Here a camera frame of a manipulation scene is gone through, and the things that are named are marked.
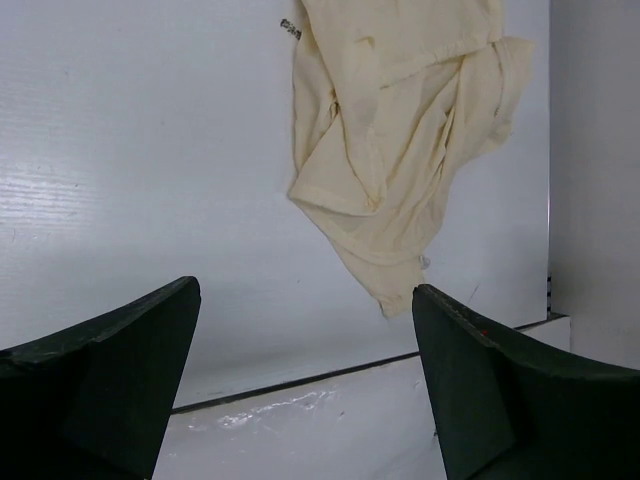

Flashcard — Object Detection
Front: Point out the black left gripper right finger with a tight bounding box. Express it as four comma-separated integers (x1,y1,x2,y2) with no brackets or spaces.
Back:
412,285,639,479

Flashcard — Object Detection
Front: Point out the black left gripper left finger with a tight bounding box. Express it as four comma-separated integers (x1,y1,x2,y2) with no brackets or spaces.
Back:
1,276,200,479

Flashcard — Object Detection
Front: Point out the cream yellow jacket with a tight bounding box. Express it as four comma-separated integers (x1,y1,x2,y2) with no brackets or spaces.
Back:
289,1,534,318

